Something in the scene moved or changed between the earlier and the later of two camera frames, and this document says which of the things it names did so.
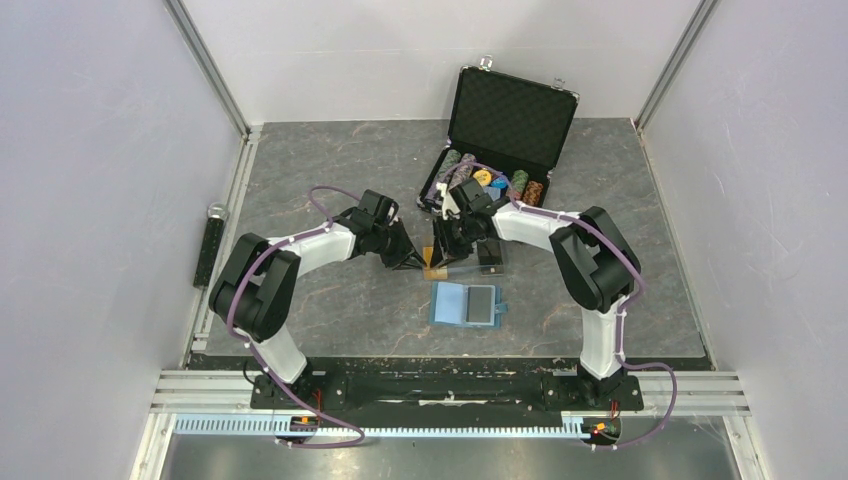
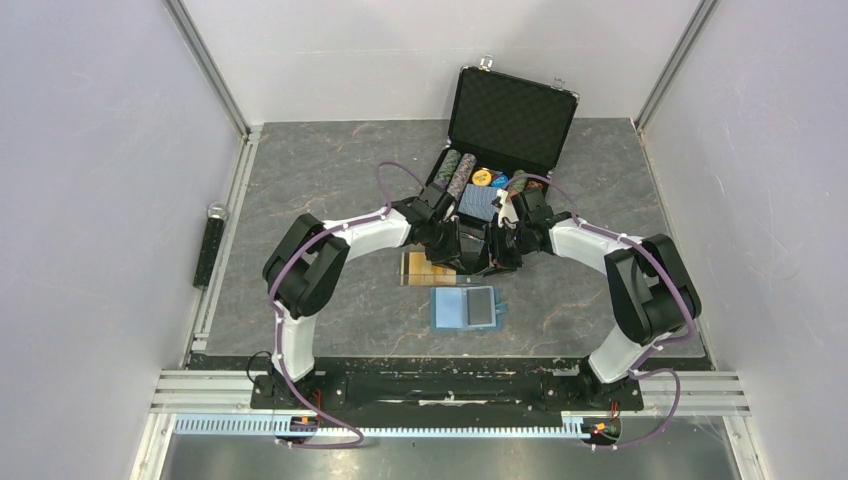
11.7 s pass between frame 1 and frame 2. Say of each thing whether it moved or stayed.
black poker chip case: stayed
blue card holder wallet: stayed
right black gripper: moved
